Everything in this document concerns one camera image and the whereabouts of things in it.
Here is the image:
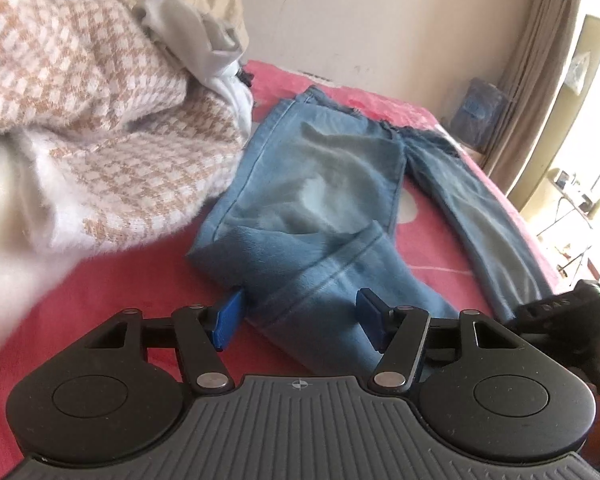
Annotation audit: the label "white fuzzy garment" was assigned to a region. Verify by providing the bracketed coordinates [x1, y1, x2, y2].
[0, 130, 101, 361]

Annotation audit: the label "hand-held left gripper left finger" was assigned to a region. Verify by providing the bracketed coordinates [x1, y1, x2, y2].
[82, 287, 246, 395]

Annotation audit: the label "blue jeans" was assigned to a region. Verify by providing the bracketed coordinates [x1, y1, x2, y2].
[186, 85, 556, 376]

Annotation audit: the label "white shirt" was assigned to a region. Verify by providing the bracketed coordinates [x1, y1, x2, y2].
[132, 0, 256, 136]

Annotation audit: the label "hanging clear plastic bag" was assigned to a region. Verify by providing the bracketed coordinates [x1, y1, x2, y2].
[567, 52, 593, 93]

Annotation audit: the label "folding table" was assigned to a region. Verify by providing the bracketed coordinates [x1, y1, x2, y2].
[535, 165, 600, 241]

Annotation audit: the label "pink floral blanket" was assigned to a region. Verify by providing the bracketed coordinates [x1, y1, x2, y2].
[0, 60, 563, 401]

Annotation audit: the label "beige curtain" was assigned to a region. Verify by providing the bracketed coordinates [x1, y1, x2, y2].
[480, 0, 591, 196]

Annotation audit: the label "blue water bottle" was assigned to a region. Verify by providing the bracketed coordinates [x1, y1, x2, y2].
[452, 77, 511, 148]

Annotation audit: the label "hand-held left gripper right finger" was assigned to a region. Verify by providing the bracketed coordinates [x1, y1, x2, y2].
[355, 288, 523, 395]

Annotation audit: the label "pink white houndstooth sweater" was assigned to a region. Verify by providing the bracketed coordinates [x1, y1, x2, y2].
[0, 0, 253, 256]

